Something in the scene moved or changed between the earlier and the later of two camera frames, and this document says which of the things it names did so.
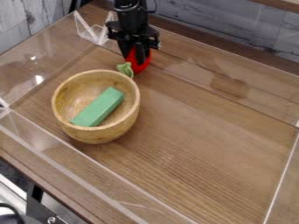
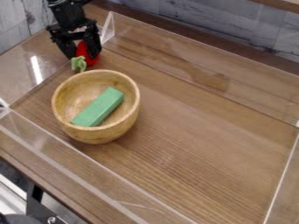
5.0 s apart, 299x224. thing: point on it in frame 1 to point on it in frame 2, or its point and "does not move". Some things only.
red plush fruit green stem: x=132 y=67 to x=82 y=60
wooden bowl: x=96 y=103 does not move
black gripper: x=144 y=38 to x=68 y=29
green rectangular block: x=96 y=112 does not move
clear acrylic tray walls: x=186 y=143 does not move
